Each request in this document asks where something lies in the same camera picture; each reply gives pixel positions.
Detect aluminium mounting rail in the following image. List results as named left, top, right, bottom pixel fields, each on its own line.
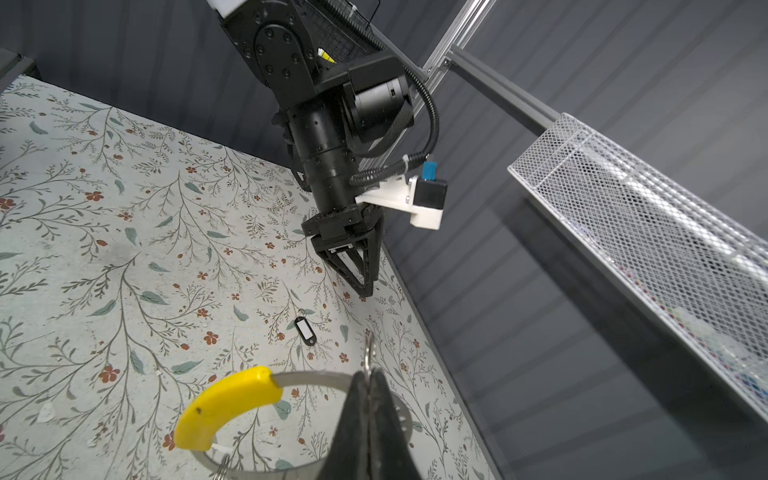
left=0, top=48, right=41, bottom=92

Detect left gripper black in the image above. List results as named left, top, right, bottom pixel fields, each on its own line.
left=301, top=203, right=384, bottom=298

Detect aluminium frame crossbar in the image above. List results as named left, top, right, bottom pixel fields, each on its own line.
left=446, top=46, right=561, bottom=136

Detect black wire basket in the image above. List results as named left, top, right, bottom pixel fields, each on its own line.
left=293, top=0, right=392, bottom=70

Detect black key tag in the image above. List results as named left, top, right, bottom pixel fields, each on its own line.
left=294, top=316, right=317, bottom=347

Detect items inside white basket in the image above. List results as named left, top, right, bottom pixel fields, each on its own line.
left=656, top=299, right=767, bottom=406

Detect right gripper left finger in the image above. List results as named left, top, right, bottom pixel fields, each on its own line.
left=317, top=372, right=369, bottom=480

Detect white wire mesh basket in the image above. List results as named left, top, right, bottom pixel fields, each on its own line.
left=508, top=114, right=767, bottom=416

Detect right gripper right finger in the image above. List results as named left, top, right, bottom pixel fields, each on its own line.
left=368, top=369, right=420, bottom=480

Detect yellow marker in basket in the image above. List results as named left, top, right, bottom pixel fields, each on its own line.
left=317, top=48, right=336, bottom=64

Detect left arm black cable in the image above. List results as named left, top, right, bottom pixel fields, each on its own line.
left=311, top=0, right=442, bottom=187

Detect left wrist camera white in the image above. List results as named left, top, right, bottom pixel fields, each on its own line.
left=355, top=161, right=448, bottom=230

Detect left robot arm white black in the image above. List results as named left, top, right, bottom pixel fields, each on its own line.
left=210, top=1, right=413, bottom=297

